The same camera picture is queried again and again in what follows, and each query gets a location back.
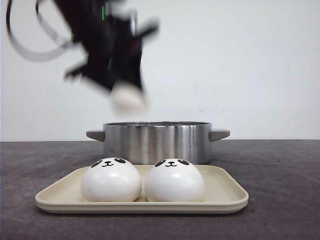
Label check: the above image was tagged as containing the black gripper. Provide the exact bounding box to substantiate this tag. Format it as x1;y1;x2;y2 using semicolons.
54;0;159;92

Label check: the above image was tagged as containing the panda bun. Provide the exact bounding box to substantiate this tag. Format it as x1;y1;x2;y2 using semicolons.
80;157;142;202
144;158;206;202
110;83;148;114

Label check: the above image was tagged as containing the stainless steel steamer pot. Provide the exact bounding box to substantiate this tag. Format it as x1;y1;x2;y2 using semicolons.
86;121;230;165

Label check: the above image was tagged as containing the cream rectangular plastic tray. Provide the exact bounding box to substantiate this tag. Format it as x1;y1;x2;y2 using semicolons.
35;165;249;215

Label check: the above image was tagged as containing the grey looped cable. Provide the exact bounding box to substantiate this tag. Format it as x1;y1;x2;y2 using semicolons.
5;0;83;63

